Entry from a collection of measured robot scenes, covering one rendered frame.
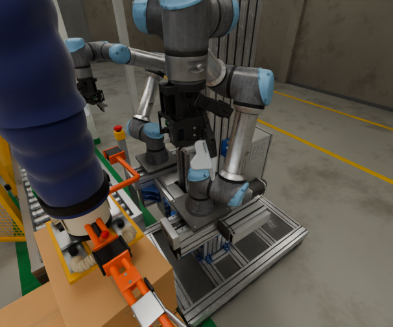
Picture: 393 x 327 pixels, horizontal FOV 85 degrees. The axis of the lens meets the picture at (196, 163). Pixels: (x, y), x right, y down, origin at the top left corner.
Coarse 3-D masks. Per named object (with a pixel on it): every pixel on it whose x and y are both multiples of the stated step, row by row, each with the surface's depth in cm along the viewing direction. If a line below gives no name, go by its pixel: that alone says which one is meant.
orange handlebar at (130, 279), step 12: (132, 168) 104; (132, 180) 98; (96, 240) 72; (120, 276) 62; (132, 276) 62; (120, 288) 59; (132, 288) 61; (144, 288) 59; (132, 300) 57; (168, 324) 53
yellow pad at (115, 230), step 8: (112, 200) 102; (120, 208) 99; (128, 216) 96; (112, 224) 91; (120, 224) 89; (128, 224) 91; (112, 232) 88; (120, 232) 88; (136, 232) 88; (136, 240) 86
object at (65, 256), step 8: (48, 224) 92; (56, 224) 91; (56, 232) 88; (56, 240) 85; (56, 248) 82; (72, 248) 79; (80, 248) 82; (88, 248) 82; (64, 256) 79; (72, 256) 79; (64, 264) 77; (96, 264) 77; (72, 272) 74; (88, 272) 76; (72, 280) 73
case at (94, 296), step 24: (48, 240) 100; (144, 240) 100; (48, 264) 91; (144, 264) 91; (168, 264) 91; (72, 288) 83; (96, 288) 83; (168, 288) 95; (72, 312) 76; (96, 312) 76; (120, 312) 77
